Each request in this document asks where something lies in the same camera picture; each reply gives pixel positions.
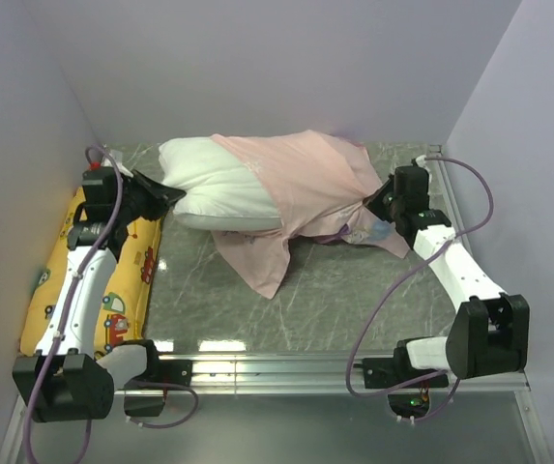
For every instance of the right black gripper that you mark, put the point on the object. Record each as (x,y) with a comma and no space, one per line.
(374,203)

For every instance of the purple princess print pillowcase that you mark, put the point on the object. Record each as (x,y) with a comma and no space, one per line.
(318,183)

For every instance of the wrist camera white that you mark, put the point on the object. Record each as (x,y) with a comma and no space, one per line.
(115,158)
(421,162)

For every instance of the white pillow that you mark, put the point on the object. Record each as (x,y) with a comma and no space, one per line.
(222,193)

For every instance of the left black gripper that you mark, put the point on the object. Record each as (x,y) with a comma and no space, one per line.
(160,196)

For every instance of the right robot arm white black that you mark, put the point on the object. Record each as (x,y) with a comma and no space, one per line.
(490,331)

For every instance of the aluminium mounting rail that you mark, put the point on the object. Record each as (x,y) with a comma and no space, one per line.
(247,373)

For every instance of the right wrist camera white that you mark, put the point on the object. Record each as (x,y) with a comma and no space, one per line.
(421,162)

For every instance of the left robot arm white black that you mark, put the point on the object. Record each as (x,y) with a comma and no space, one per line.
(63,381)

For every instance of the yellow car print pillow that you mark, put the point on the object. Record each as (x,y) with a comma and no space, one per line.
(124,303)

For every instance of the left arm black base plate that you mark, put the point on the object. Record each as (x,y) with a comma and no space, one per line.
(174,372)

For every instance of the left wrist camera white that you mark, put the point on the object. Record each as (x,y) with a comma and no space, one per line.
(115,158)

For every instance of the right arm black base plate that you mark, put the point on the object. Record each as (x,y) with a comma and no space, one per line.
(382,373)

